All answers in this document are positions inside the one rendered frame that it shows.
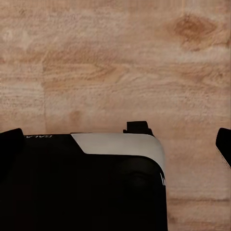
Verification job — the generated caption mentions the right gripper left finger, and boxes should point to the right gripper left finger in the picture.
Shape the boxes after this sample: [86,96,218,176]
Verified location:
[0,128,25,186]

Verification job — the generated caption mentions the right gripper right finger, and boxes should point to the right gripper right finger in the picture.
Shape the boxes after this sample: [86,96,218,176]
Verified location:
[216,128,231,166]

